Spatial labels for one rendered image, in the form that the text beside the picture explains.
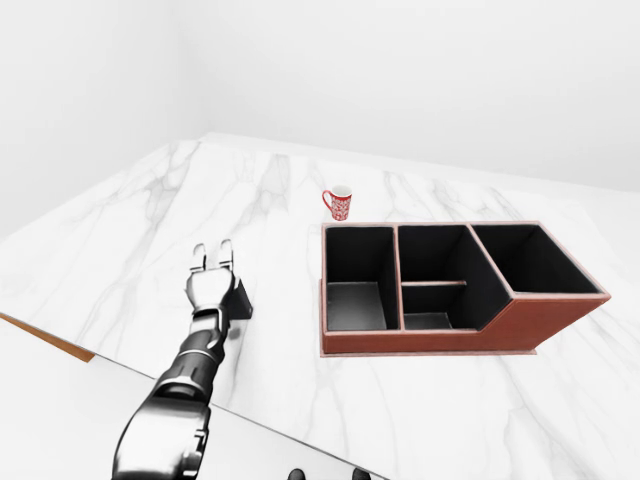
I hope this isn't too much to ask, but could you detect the red white patterned mug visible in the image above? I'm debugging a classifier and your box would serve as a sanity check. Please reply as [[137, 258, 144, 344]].
[[321, 184, 354, 222]]

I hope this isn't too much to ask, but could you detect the black book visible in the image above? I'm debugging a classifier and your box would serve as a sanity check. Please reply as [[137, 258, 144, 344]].
[[220, 277, 255, 326]]

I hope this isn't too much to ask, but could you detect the red-brown desk caddy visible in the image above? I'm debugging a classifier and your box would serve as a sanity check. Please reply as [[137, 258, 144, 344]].
[[318, 218, 613, 358]]

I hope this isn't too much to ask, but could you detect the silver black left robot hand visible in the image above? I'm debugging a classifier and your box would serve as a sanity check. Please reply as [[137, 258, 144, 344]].
[[185, 238, 240, 318]]

